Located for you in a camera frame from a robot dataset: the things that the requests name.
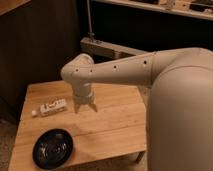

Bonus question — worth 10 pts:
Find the wooden table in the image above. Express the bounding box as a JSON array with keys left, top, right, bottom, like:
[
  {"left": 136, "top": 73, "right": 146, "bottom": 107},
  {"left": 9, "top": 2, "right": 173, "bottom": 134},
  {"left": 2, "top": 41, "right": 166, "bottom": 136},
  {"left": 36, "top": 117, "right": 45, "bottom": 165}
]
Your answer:
[{"left": 9, "top": 81, "right": 146, "bottom": 171}]

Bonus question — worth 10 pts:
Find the grey metal beam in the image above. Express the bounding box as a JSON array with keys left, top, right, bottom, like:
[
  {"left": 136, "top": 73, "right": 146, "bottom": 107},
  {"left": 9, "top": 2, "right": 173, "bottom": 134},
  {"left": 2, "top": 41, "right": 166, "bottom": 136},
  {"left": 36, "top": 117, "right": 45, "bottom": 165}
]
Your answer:
[{"left": 80, "top": 37, "right": 144, "bottom": 59}]

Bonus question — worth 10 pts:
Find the vertical metal pole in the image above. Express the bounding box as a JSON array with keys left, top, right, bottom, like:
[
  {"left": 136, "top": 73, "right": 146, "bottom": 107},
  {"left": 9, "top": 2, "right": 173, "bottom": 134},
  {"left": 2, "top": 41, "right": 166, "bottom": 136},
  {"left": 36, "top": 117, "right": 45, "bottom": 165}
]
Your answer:
[{"left": 86, "top": 0, "right": 94, "bottom": 42}]

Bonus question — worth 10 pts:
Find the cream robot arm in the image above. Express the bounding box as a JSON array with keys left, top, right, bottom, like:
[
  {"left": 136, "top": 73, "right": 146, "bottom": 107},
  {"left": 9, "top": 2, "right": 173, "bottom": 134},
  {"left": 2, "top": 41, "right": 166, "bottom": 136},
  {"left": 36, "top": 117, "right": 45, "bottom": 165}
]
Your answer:
[{"left": 61, "top": 47, "right": 213, "bottom": 171}]

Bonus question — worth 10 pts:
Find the small white labelled bottle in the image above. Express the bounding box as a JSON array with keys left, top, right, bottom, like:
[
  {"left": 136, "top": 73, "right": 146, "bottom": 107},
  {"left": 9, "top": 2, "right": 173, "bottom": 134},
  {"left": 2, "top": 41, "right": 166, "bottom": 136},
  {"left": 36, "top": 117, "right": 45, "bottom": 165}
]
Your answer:
[{"left": 31, "top": 99, "right": 67, "bottom": 117}]

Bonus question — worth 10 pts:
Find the wooden shelf with items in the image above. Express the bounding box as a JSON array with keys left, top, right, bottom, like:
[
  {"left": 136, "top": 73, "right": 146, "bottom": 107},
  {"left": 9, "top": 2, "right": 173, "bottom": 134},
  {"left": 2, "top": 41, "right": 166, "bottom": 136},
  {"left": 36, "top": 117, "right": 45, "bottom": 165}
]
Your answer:
[{"left": 94, "top": 0, "right": 213, "bottom": 21}]

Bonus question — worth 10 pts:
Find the black ceramic bowl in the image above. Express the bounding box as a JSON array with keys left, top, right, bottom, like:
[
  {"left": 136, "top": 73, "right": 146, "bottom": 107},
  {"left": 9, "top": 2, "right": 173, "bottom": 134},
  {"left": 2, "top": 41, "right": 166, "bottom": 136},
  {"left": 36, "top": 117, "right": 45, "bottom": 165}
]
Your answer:
[{"left": 32, "top": 129, "right": 74, "bottom": 170}]

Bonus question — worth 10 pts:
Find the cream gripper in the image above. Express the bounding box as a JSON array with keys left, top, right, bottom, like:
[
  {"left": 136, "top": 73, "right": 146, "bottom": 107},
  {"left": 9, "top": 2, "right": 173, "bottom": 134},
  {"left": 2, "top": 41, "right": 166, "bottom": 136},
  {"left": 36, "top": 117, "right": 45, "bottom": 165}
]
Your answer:
[{"left": 72, "top": 83, "right": 98, "bottom": 114}]

